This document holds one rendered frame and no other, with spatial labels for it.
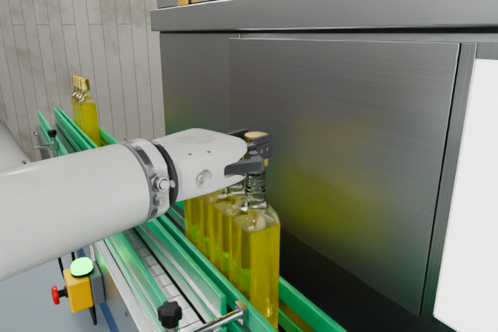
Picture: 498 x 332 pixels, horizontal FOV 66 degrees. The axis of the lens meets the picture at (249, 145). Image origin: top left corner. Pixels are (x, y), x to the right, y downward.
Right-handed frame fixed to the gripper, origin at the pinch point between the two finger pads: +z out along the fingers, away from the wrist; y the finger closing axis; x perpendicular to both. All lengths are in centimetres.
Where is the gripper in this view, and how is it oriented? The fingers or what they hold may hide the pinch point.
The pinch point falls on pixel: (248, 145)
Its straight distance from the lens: 51.5
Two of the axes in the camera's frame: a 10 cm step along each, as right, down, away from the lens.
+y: -7.5, -1.9, 6.4
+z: 6.6, -2.1, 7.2
